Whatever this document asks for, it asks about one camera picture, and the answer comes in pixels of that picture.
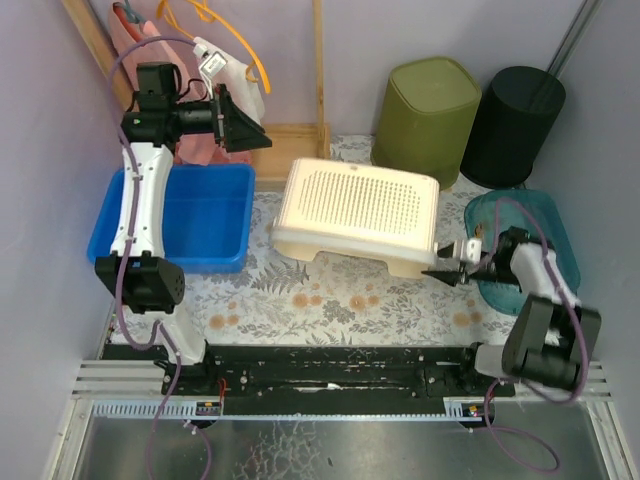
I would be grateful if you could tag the large black plastic bin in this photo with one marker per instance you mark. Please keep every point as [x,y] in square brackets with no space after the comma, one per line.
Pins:
[514,118]

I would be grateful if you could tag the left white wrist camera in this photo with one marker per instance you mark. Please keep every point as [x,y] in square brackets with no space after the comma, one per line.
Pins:
[209,62]

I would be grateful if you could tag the pink hanging towel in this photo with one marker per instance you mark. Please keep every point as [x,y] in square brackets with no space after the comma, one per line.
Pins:
[200,149]

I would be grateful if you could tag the wooden rack frame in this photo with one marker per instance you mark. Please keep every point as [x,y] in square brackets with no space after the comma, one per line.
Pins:
[290,141]

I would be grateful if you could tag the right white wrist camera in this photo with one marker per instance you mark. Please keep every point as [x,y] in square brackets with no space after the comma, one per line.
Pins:
[471,251]

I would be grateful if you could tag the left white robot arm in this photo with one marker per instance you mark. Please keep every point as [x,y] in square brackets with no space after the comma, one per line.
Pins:
[149,303]

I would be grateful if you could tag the white towel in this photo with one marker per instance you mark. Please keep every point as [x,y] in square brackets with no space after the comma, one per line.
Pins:
[245,93]

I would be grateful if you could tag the green mesh basket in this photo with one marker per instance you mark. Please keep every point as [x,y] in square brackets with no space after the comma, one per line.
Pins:
[426,118]

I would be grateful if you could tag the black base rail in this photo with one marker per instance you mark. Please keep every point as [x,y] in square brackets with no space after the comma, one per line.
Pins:
[329,383]

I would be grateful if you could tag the blue plastic tray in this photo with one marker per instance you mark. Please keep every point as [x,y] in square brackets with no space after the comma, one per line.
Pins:
[206,220]

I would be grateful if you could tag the white plastic basin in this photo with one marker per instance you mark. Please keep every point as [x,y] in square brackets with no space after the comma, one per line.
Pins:
[361,211]

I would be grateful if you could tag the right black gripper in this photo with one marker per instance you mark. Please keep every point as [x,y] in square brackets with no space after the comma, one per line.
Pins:
[466,267]

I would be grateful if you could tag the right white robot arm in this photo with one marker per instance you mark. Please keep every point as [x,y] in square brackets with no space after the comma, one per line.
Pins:
[554,335]

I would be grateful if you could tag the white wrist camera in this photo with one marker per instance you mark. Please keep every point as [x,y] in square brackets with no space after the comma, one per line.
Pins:
[471,251]
[209,62]

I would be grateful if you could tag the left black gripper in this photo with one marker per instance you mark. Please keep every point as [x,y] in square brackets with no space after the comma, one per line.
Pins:
[220,117]

